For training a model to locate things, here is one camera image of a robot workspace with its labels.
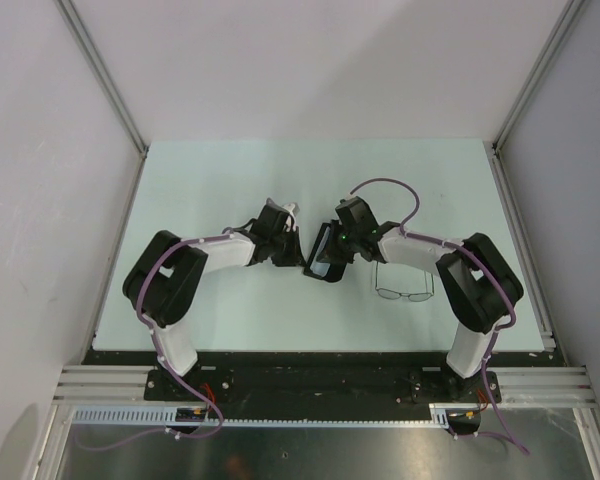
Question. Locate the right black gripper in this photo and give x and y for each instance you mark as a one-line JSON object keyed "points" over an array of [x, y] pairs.
{"points": [[338, 225]]}

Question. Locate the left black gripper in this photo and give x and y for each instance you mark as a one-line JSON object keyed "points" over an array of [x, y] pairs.
{"points": [[296, 257]]}

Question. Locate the black glasses case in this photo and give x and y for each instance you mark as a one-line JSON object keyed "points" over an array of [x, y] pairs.
{"points": [[337, 267]]}

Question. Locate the thin wire-frame glasses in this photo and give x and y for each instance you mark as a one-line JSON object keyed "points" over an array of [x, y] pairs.
{"points": [[400, 282]]}

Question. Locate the blue cleaning cloth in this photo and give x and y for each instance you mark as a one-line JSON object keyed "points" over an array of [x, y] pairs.
{"points": [[318, 267]]}

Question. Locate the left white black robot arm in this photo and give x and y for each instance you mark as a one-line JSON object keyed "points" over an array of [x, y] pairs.
{"points": [[163, 282]]}

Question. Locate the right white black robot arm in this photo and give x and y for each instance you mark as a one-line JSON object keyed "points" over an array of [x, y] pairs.
{"points": [[481, 287]]}

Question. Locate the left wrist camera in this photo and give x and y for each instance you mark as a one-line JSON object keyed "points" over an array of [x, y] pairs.
{"points": [[292, 208]]}

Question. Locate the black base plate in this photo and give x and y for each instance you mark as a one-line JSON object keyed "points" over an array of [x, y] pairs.
{"points": [[322, 386]]}

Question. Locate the aluminium front rail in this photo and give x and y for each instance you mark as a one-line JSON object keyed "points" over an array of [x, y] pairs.
{"points": [[533, 387]]}

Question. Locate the slotted cable duct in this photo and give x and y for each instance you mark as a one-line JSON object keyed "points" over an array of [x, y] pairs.
{"points": [[175, 416]]}

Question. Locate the left aluminium corner post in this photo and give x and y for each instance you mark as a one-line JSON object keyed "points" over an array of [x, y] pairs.
{"points": [[97, 64]]}

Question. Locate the aluminium corner post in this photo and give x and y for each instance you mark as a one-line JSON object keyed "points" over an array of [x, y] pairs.
{"points": [[97, 64], [560, 33]]}

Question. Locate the right aluminium corner post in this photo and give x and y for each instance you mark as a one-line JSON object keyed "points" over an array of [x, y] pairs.
{"points": [[560, 33]]}

